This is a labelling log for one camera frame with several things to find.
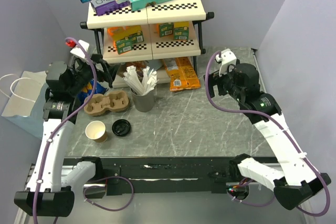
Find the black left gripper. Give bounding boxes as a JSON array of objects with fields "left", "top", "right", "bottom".
[{"left": 67, "top": 54, "right": 120, "bottom": 95}]

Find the black plastic cup lid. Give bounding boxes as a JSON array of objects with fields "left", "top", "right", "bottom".
[{"left": 112, "top": 119, "right": 131, "bottom": 137}]

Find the brown paper coffee cup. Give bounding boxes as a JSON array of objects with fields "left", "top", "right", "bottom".
[{"left": 85, "top": 121, "right": 107, "bottom": 143}]

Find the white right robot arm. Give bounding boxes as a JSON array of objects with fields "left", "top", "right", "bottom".
[{"left": 204, "top": 63, "right": 331, "bottom": 216}]

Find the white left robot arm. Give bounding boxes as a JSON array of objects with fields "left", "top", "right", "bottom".
[{"left": 14, "top": 54, "right": 118, "bottom": 218}]

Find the blue chips bag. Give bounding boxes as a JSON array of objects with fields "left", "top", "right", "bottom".
[{"left": 78, "top": 80, "right": 107, "bottom": 100}]

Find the green box front left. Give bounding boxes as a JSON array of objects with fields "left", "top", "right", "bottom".
[{"left": 115, "top": 37, "right": 133, "bottom": 55}]

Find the brown cardboard cup carrier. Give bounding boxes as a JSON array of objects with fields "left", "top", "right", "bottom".
[{"left": 84, "top": 90, "right": 130, "bottom": 116}]

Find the green box behind left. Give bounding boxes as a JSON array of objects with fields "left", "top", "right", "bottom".
[{"left": 128, "top": 31, "right": 144, "bottom": 44}]

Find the orange box left shelf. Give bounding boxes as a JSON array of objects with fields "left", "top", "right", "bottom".
[{"left": 107, "top": 25, "right": 142, "bottom": 46}]

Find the wrapped white straws bundle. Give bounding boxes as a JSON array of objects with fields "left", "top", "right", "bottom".
[{"left": 123, "top": 66, "right": 157, "bottom": 96}]

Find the cream two-tier shelf rack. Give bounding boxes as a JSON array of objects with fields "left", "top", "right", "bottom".
[{"left": 80, "top": 0, "right": 215, "bottom": 89}]

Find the orange snack bag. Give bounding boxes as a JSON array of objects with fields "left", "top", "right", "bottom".
[{"left": 162, "top": 57, "right": 201, "bottom": 92}]

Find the grey straw holder cup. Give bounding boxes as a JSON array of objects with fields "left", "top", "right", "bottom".
[{"left": 131, "top": 89, "right": 155, "bottom": 112}]

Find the purple toothpaste box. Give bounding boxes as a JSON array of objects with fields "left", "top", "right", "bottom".
[{"left": 87, "top": 0, "right": 140, "bottom": 16}]

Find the green box right shelf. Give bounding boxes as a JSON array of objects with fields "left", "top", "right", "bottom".
[{"left": 157, "top": 23, "right": 174, "bottom": 37}]

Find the yellow green box right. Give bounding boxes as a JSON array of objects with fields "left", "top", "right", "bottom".
[{"left": 173, "top": 21, "right": 190, "bottom": 40}]

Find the light blue paper bag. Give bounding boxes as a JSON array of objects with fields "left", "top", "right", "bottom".
[{"left": 1, "top": 71, "right": 47, "bottom": 139}]

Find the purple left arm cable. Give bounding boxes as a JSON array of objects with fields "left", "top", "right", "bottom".
[{"left": 31, "top": 36, "right": 135, "bottom": 224}]

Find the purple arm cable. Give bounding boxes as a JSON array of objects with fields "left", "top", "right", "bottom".
[
  {"left": 31, "top": 36, "right": 135, "bottom": 224},
  {"left": 205, "top": 50, "right": 331, "bottom": 217}
]

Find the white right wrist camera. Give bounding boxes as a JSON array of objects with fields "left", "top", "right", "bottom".
[{"left": 215, "top": 48, "right": 237, "bottom": 76}]

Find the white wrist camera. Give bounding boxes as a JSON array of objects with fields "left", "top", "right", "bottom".
[
  {"left": 66, "top": 40, "right": 90, "bottom": 61},
  {"left": 215, "top": 48, "right": 237, "bottom": 76}
]

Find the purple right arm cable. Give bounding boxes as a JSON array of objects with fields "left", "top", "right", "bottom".
[{"left": 205, "top": 50, "right": 331, "bottom": 217}]

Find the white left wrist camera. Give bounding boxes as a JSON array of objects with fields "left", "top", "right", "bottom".
[{"left": 66, "top": 40, "right": 90, "bottom": 61}]

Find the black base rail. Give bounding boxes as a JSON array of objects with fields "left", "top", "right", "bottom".
[{"left": 62, "top": 155, "right": 281, "bottom": 204}]

